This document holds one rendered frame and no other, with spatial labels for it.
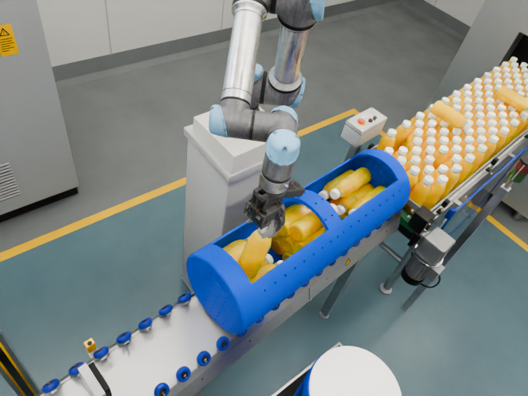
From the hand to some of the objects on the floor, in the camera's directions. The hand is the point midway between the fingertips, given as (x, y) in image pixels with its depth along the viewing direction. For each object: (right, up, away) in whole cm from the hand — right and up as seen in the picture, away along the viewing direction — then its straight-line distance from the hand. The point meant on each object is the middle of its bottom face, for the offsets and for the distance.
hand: (266, 228), depth 125 cm
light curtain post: (-96, -96, +72) cm, 153 cm away
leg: (+35, -60, +132) cm, 150 cm away
